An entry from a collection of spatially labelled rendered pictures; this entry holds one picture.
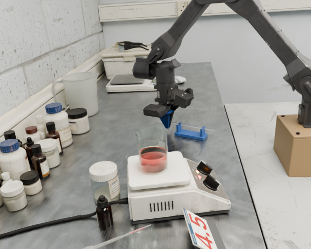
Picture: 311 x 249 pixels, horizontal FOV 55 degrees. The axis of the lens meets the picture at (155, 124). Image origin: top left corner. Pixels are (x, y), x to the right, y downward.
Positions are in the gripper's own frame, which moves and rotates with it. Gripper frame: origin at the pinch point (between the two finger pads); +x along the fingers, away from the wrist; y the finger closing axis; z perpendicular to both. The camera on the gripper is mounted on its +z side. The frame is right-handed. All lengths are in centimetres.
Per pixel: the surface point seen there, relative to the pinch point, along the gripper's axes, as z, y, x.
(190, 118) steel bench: 2.3, 12.8, 4.8
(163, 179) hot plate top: 19.0, -36.3, -4.3
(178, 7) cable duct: -41, 92, -29
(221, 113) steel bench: 10.7, 21.7, 4.8
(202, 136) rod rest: 12.5, -0.9, 3.6
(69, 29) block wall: -65, 27, -24
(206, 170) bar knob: 23.1, -24.9, -1.0
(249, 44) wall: -4, 115, -4
